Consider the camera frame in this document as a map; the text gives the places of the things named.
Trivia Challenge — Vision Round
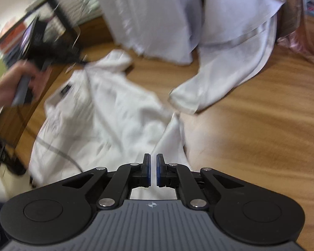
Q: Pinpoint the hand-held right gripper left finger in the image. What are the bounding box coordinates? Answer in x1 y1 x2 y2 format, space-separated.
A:
61 154 150 210

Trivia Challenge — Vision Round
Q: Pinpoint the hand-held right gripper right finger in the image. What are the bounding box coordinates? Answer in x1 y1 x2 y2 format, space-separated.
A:
156 154 245 210

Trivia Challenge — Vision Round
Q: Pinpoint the cream t-shirt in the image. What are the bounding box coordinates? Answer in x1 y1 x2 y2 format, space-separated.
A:
29 50 191 202

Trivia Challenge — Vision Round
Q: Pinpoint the white shirt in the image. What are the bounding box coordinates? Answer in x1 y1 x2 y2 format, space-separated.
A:
90 0 287 66

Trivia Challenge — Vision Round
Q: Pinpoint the person's left hand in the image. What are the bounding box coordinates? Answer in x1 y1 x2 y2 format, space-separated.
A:
0 60 53 110

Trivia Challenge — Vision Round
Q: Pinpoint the white satin garment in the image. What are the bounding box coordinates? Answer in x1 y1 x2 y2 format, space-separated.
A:
169 16 278 115

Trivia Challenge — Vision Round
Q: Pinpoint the pink cloth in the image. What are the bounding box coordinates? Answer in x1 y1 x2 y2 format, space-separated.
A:
276 0 314 70

